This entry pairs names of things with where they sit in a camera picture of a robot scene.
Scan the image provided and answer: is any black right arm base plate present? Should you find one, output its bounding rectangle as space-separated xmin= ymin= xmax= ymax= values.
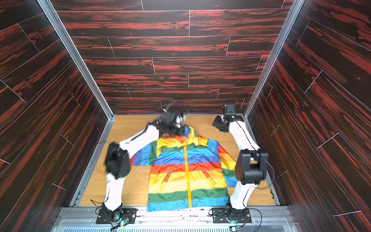
xmin=209 ymin=207 xmax=252 ymax=224

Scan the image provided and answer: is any aluminium frame post left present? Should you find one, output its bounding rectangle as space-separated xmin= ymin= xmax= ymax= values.
xmin=37 ymin=0 xmax=114 ymax=120

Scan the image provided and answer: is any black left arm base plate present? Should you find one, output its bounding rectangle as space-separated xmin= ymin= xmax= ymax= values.
xmin=96 ymin=208 xmax=138 ymax=226

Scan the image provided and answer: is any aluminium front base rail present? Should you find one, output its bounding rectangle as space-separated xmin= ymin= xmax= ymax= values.
xmin=52 ymin=206 xmax=299 ymax=232

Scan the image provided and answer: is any rainbow striped zip jacket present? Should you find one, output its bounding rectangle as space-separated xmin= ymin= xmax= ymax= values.
xmin=130 ymin=126 xmax=237 ymax=212

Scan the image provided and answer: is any aluminium frame post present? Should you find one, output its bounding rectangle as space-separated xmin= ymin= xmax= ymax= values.
xmin=244 ymin=0 xmax=305 ymax=120
xmin=37 ymin=0 xmax=114 ymax=120

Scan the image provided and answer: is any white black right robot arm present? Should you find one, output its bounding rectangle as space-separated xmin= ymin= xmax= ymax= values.
xmin=213 ymin=104 xmax=269 ymax=217

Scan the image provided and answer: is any aluminium frame post right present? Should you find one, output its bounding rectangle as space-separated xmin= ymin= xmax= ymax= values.
xmin=244 ymin=0 xmax=305 ymax=120

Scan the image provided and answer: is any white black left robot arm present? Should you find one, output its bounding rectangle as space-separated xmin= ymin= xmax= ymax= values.
xmin=100 ymin=100 xmax=186 ymax=222

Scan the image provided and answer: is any aluminium frame rail left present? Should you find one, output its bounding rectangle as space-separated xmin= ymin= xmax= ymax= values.
xmin=69 ymin=115 xmax=117 ymax=207

